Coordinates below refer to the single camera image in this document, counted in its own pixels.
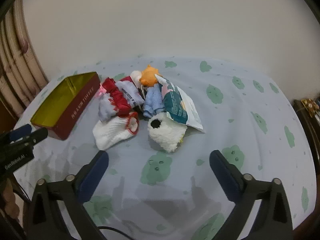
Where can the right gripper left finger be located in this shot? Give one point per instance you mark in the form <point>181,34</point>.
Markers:
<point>45,220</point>

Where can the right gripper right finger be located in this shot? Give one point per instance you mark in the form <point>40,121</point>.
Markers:
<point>273,219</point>

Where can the blue cloud-print bedsheet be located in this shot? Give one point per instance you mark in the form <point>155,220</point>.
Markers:
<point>150,194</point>

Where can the red gold tin box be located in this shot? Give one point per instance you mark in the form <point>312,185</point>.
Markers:
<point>62,108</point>

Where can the white cotton glove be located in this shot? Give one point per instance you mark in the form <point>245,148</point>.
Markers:
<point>115,130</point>

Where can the beige patterned curtain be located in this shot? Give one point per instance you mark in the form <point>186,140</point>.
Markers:
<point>22,77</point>

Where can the orange plush toy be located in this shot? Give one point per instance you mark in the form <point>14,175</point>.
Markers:
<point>148,77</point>

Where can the white fluffy plush item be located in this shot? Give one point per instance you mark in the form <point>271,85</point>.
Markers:
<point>166,132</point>

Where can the grey printed sock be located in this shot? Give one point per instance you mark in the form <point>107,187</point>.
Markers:
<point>106,111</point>

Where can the white pompom ball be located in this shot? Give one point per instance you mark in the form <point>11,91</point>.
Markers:
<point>135,77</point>

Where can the teal white snack bag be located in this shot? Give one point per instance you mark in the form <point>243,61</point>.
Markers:
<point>178,105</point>

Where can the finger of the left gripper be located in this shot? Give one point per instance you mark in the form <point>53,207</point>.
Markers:
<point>14,135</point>
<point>32,139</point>

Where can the light blue towel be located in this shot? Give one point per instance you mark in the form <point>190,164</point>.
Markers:
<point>153,101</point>

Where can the person's left hand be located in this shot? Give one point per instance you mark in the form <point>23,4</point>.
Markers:
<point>10,206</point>

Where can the dark side furniture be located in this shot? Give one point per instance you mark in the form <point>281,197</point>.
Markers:
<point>311,129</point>

